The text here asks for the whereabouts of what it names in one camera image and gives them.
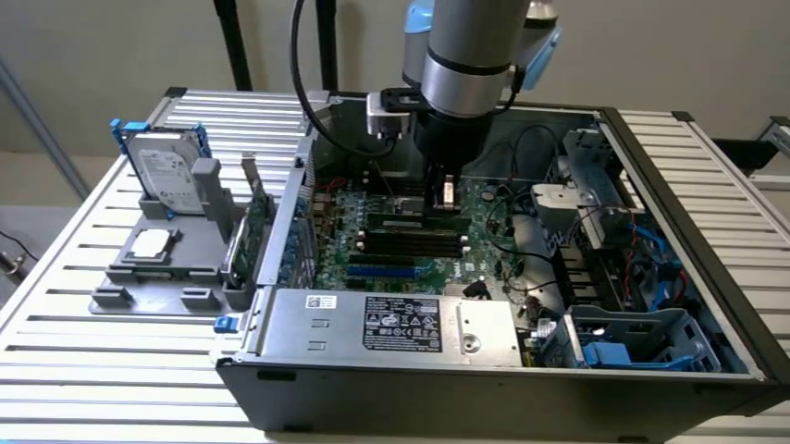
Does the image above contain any grey disk bay cage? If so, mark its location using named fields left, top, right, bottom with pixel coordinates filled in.
left=530, top=127, right=647, bottom=251

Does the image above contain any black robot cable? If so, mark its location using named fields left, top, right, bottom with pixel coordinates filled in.
left=288, top=0, right=398, bottom=156

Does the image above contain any grey parts rack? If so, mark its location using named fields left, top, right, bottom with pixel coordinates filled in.
left=88, top=158, right=255, bottom=317

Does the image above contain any silver CPU chip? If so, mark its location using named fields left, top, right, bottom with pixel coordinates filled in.
left=130, top=229, right=172, bottom=256

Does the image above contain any silver power supply unit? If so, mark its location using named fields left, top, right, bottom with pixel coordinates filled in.
left=256, top=289, right=526, bottom=369

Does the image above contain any black RAM slot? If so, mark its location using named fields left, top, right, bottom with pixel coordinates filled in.
left=355, top=232, right=470, bottom=251

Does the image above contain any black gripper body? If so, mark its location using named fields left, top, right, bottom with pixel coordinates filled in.
left=413, top=110, right=494, bottom=179

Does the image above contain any black open PC case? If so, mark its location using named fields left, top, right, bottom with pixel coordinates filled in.
left=208, top=91, right=790, bottom=434

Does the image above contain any green RAM stick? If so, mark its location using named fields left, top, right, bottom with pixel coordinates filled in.
left=366, top=212, right=473, bottom=232

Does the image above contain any green motherboard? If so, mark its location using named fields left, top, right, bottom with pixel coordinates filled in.
left=276, top=178, right=557, bottom=297

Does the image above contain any grey drive cage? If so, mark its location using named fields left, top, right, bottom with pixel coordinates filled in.
left=562, top=303, right=723, bottom=371

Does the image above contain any green graphics card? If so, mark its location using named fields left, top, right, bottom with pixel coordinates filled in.
left=222, top=151, right=276, bottom=284

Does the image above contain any black vertical post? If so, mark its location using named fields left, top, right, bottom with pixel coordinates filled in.
left=314, top=0, right=340, bottom=93
left=212, top=0, right=255, bottom=92

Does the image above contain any hard disk in blue frame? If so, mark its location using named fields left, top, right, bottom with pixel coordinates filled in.
left=110, top=118, right=215, bottom=216

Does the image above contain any blue SATA wire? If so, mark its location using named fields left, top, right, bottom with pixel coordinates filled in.
left=622, top=221, right=690, bottom=311

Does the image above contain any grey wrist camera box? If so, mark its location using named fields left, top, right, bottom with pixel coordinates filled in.
left=364, top=87, right=427, bottom=140

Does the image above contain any blue expansion slot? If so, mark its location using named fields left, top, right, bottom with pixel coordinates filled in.
left=344, top=264, right=417, bottom=281

